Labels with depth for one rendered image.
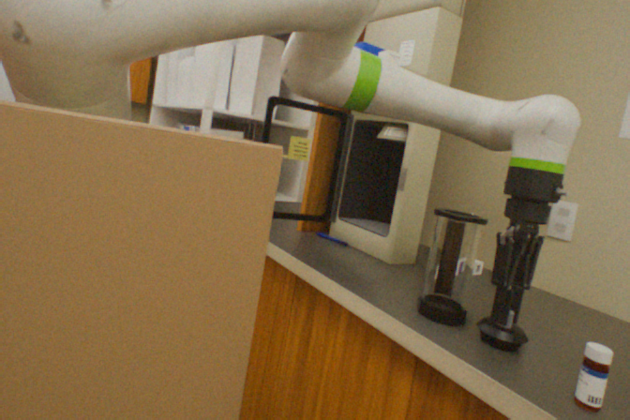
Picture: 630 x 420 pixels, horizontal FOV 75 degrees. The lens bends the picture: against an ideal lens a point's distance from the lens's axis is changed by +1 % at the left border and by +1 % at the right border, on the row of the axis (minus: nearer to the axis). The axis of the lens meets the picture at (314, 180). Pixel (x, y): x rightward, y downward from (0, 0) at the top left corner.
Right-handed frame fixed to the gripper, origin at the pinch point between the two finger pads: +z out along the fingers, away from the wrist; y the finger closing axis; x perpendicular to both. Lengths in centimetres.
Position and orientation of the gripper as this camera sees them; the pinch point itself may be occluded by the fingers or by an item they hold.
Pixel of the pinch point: (506, 304)
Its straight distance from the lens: 90.0
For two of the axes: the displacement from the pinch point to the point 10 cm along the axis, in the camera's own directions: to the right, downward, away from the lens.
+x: -5.6, -1.6, 8.1
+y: 8.1, 1.0, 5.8
